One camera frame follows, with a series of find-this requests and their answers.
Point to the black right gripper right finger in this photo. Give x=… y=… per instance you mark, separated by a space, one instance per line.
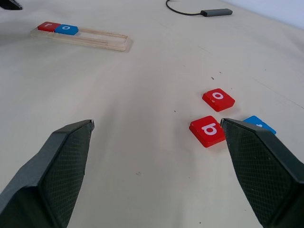
x=261 y=171

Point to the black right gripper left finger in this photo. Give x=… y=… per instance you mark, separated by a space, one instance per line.
x=47 y=180

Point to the grey usb hub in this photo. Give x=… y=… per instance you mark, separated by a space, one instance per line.
x=216 y=12

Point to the red letter tile b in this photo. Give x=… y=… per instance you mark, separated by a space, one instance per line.
x=207 y=131

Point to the red letter tile o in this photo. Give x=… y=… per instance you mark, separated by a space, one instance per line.
x=218 y=99

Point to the black object at table edge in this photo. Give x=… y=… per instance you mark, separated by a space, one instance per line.
x=10 y=4

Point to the blue tile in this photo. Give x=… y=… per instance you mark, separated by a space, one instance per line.
x=261 y=124
x=66 y=29

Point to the wooden tile tray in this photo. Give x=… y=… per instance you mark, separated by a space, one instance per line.
x=92 y=39

